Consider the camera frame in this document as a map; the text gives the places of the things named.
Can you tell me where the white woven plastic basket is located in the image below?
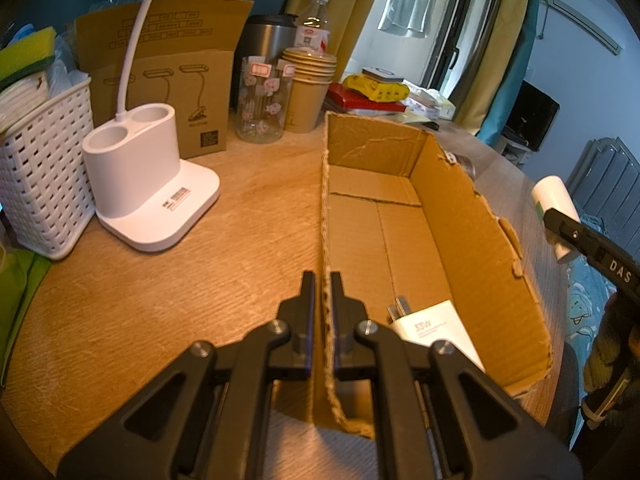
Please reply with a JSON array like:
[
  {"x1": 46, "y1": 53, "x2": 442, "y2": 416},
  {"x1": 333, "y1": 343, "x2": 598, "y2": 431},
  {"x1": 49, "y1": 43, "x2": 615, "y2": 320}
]
[{"x1": 0, "y1": 76, "x2": 97, "y2": 261}]

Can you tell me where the stack of paper cups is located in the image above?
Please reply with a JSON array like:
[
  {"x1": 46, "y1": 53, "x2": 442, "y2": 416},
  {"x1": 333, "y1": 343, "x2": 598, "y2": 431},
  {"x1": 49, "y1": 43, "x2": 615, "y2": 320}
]
[{"x1": 281, "y1": 47, "x2": 338, "y2": 134}]

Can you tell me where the brown lamp carton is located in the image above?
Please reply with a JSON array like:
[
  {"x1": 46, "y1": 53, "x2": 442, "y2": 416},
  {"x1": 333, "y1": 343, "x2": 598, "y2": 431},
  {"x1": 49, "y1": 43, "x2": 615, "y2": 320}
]
[{"x1": 74, "y1": 0, "x2": 255, "y2": 160}]

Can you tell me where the white tissue packet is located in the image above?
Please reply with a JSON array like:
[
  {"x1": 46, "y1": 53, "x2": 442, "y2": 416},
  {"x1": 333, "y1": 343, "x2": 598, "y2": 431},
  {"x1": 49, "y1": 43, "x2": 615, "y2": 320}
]
[{"x1": 405, "y1": 80, "x2": 457, "y2": 120}]

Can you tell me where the red book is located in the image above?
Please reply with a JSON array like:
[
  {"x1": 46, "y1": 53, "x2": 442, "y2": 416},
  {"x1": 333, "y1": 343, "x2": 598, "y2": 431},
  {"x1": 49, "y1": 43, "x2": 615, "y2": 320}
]
[{"x1": 324, "y1": 82, "x2": 407, "y2": 113}]

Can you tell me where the person's right forearm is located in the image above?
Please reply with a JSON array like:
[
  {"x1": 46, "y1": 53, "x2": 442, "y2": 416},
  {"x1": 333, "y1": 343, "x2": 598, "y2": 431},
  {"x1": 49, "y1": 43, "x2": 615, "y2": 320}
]
[{"x1": 582, "y1": 300, "x2": 640, "y2": 428}]

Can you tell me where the yellow snack packet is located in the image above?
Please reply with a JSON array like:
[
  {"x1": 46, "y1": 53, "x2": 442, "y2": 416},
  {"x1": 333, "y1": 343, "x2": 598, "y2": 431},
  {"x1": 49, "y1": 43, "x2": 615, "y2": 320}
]
[{"x1": 342, "y1": 73, "x2": 410, "y2": 103}]

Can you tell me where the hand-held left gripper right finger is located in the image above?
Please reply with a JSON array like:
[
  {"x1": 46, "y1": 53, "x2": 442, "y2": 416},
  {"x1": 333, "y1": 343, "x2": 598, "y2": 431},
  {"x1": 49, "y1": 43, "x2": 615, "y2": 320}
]
[{"x1": 330, "y1": 272, "x2": 584, "y2": 480}]

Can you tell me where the green yellow sponge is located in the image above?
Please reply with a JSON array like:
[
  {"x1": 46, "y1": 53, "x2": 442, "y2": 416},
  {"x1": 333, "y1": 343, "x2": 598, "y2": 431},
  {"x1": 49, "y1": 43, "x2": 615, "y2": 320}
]
[{"x1": 0, "y1": 27, "x2": 57, "y2": 90}]

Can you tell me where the cardboard box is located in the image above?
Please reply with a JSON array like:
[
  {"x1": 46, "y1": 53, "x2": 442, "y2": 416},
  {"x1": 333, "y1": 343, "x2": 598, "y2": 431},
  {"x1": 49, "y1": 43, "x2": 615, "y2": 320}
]
[{"x1": 312, "y1": 111, "x2": 553, "y2": 441}]

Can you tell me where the small white grey box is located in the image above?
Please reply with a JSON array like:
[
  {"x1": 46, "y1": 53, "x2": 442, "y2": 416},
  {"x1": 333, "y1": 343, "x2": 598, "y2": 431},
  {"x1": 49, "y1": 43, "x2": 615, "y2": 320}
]
[{"x1": 361, "y1": 66, "x2": 405, "y2": 83}]

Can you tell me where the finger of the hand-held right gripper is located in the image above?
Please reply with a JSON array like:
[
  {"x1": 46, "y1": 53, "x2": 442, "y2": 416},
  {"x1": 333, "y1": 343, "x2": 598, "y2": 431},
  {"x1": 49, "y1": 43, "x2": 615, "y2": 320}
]
[{"x1": 544, "y1": 208, "x2": 640, "y2": 306}]

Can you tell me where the clear water bottle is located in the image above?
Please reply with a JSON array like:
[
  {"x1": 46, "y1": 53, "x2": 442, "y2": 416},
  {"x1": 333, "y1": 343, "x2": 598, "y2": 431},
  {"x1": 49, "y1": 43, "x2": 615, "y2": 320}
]
[{"x1": 295, "y1": 0, "x2": 332, "y2": 56}]

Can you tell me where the white teal label pill bottle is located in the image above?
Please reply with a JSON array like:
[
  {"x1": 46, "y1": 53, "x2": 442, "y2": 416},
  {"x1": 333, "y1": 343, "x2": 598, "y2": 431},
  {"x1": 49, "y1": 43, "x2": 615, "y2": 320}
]
[{"x1": 531, "y1": 175, "x2": 583, "y2": 264}]

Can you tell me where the black television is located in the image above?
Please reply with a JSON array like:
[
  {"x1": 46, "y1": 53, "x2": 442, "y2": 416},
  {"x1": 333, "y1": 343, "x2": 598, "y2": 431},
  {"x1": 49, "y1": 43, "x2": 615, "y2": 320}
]
[{"x1": 502, "y1": 80, "x2": 561, "y2": 152}]

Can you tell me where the white charger plug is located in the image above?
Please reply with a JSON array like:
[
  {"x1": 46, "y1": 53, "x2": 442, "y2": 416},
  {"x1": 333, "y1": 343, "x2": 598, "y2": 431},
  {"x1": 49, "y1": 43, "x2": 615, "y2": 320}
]
[{"x1": 387, "y1": 296, "x2": 486, "y2": 373}]

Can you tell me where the steel thermos mug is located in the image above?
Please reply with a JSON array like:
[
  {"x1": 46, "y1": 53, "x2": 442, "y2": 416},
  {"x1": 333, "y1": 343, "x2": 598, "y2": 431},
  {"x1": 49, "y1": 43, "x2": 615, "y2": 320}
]
[{"x1": 235, "y1": 14, "x2": 299, "y2": 111}]

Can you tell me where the stack of white cloths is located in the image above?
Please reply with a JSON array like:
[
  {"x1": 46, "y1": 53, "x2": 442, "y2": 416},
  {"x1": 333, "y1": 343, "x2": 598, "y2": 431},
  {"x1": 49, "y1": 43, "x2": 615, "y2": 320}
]
[{"x1": 0, "y1": 72, "x2": 51, "y2": 131}]

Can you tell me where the grey headboard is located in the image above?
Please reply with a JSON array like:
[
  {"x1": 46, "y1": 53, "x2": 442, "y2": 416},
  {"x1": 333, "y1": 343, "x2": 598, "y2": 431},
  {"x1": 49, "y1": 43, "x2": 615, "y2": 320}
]
[{"x1": 565, "y1": 137, "x2": 640, "y2": 223}]

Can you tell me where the white desk lamp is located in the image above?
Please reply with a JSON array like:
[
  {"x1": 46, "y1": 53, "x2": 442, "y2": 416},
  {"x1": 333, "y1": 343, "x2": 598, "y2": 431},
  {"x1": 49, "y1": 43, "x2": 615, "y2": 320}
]
[{"x1": 82, "y1": 0, "x2": 222, "y2": 253}]

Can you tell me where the white air conditioner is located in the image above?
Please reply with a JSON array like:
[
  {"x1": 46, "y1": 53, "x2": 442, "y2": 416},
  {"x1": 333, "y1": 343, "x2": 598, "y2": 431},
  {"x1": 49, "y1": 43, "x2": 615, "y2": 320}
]
[{"x1": 542, "y1": 0, "x2": 623, "y2": 56}]

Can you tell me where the teal curtain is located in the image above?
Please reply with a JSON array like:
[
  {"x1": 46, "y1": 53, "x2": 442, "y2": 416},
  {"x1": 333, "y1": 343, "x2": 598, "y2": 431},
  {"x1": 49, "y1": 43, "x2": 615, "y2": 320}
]
[{"x1": 475, "y1": 0, "x2": 543, "y2": 143}]

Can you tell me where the pig print glass jar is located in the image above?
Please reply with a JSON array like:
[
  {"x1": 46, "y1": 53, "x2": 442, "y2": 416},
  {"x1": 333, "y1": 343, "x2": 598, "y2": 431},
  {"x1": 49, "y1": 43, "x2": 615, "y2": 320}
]
[{"x1": 235, "y1": 55, "x2": 293, "y2": 145}]

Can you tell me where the green bag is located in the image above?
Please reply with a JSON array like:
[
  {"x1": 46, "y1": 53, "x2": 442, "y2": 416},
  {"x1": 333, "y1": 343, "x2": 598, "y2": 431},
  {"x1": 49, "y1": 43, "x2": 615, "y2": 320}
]
[{"x1": 0, "y1": 247, "x2": 51, "y2": 386}]

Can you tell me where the teal printed blanket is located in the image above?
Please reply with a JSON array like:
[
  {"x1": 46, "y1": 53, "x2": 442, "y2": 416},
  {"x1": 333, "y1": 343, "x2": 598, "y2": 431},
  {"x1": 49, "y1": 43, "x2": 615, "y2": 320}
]
[{"x1": 565, "y1": 200, "x2": 640, "y2": 361}]

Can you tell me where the clear plastic bag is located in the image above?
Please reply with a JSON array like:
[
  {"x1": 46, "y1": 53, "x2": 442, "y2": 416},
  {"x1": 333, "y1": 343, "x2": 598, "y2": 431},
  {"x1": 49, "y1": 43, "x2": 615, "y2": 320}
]
[{"x1": 50, "y1": 35, "x2": 92, "y2": 92}]

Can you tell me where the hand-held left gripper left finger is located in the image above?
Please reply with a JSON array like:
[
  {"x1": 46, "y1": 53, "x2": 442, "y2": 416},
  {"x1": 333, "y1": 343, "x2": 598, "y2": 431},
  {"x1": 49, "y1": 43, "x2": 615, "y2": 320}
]
[{"x1": 57, "y1": 270, "x2": 317, "y2": 480}]

